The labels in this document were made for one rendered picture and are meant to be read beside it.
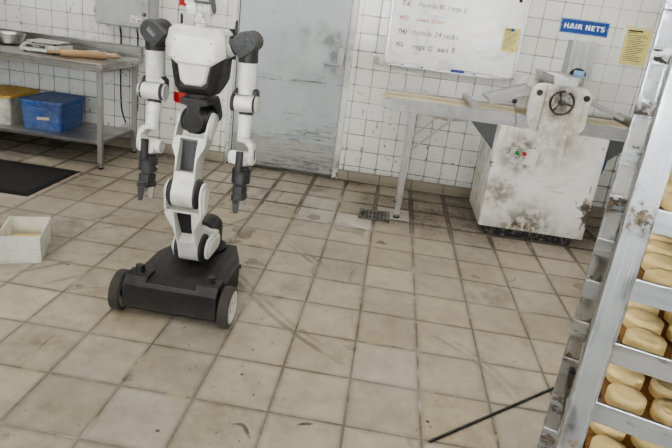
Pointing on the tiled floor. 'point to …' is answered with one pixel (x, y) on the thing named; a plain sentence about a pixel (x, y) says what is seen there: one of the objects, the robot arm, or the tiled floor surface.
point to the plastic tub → (24, 239)
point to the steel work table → (99, 135)
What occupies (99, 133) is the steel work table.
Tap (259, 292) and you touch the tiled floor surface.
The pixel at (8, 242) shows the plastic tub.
